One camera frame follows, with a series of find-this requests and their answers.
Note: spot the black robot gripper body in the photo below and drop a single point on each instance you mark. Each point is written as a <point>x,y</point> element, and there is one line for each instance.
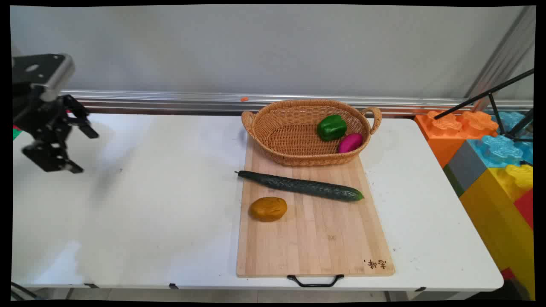
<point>40,115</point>

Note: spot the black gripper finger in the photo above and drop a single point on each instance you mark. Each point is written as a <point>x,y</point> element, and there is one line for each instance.
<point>80,119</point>
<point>51,157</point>

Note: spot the orange-brown potato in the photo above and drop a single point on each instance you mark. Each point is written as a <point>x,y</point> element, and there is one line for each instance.
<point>268,209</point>

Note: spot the small green block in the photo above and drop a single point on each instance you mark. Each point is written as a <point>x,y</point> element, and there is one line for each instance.
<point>16,134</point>

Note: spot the woven wicker basket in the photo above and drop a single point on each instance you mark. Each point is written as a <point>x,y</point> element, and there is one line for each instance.
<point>294,140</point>

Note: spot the dark green cucumber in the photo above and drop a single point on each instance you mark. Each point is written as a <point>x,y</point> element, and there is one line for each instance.
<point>303,186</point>

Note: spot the green bell pepper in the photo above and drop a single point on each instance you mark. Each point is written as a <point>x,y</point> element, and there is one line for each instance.
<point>332,127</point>

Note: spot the bamboo cutting board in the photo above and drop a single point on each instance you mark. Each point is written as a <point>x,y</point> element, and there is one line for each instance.
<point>315,230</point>

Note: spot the magenta toy vegetable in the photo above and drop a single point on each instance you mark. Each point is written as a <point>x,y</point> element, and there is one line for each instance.
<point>349,143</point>

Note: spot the orange toy building block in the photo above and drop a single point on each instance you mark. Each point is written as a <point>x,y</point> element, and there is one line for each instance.
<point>443,136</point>

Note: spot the grey toy building block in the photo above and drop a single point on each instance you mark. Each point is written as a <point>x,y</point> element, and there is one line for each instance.
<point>467,168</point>

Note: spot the black tripod stand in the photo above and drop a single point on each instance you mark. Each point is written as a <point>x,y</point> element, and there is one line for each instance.
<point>495,102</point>

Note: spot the blue toy building block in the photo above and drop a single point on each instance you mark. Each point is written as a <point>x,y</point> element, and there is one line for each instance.
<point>497,149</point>

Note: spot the yellow toy building block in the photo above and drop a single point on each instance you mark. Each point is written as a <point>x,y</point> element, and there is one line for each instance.
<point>499,221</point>

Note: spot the red toy building block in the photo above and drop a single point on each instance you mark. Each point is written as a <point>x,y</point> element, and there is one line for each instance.
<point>525,209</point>

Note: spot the aluminium rail profile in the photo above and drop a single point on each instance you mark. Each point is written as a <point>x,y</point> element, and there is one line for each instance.
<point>298,103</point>

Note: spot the slanted aluminium post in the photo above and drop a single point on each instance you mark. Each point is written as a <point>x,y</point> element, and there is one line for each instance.
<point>503,55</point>

